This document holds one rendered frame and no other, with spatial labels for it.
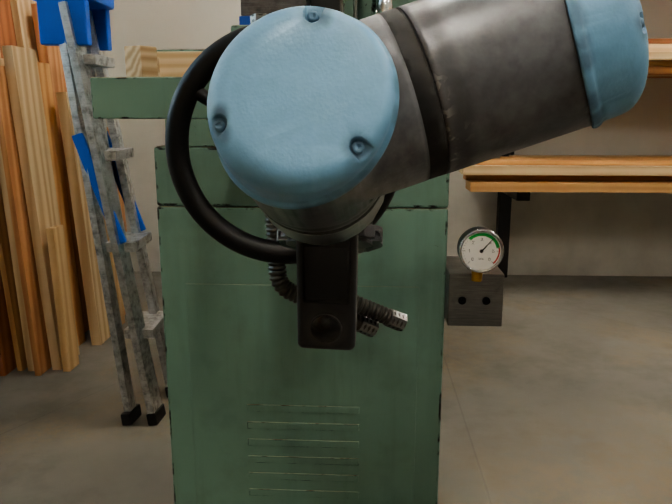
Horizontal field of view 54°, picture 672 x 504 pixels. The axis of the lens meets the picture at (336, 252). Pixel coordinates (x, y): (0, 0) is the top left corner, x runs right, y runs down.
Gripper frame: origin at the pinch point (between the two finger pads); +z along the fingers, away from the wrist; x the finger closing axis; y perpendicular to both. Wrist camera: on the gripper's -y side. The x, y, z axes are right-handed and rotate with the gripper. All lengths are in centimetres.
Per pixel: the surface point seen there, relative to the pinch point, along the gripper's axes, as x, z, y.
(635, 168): -117, 218, 68
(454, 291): -15.7, 31.8, -1.3
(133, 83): 31.4, 24.8, 27.9
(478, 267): -18.6, 27.8, 1.9
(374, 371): -4.2, 39.7, -13.4
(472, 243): -17.6, 26.6, 5.1
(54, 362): 102, 152, -17
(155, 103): 28.3, 25.8, 25.2
